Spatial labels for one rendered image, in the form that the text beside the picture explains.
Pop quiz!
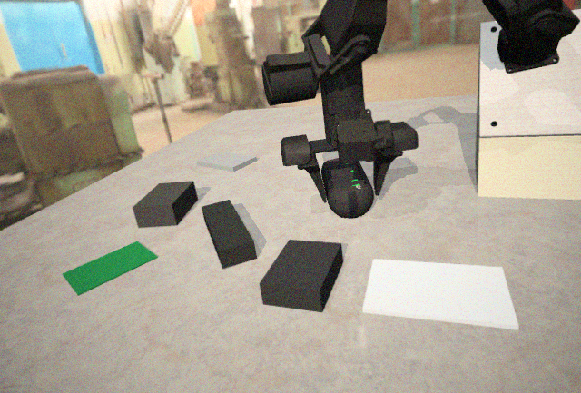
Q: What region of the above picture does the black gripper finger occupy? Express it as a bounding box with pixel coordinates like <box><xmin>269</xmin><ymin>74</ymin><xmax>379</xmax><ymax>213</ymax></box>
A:
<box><xmin>297</xmin><ymin>157</ymin><xmax>327</xmax><ymax>202</ymax></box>
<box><xmin>373</xmin><ymin>150</ymin><xmax>404</xmax><ymax>196</ymax></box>

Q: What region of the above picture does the white flat sheet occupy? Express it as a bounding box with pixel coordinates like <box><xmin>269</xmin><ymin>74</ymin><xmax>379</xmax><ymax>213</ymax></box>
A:
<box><xmin>363</xmin><ymin>259</ymin><xmax>519</xmax><ymax>330</ymax></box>

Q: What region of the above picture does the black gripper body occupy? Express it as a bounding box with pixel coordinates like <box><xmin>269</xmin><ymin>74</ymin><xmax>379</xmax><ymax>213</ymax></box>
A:
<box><xmin>281</xmin><ymin>92</ymin><xmax>419</xmax><ymax>166</ymax></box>

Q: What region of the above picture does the dark grey controller unit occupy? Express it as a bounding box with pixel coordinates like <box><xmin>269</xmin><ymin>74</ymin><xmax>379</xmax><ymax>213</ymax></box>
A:
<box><xmin>321</xmin><ymin>158</ymin><xmax>374</xmax><ymax>219</ymax></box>

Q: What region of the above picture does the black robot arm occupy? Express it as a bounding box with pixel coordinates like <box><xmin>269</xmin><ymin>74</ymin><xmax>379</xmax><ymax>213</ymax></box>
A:
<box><xmin>261</xmin><ymin>0</ymin><xmax>580</xmax><ymax>163</ymax></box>

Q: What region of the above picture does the flat green rectangular plate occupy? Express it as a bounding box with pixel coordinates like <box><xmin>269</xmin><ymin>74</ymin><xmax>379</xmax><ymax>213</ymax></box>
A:
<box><xmin>63</xmin><ymin>241</ymin><xmax>158</xmax><ymax>296</ymax></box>

